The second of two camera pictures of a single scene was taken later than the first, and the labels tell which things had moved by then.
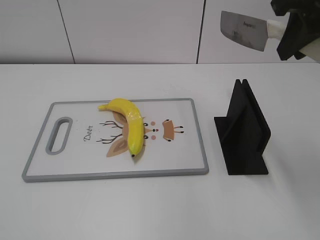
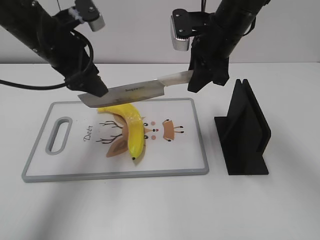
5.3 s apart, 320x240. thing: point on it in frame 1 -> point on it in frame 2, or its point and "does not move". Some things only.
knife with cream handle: [251, 31] -> [135, 92]
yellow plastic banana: [135, 121] does not move
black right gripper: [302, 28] -> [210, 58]
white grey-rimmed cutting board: [78, 141] does not move
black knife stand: [243, 133] does not move
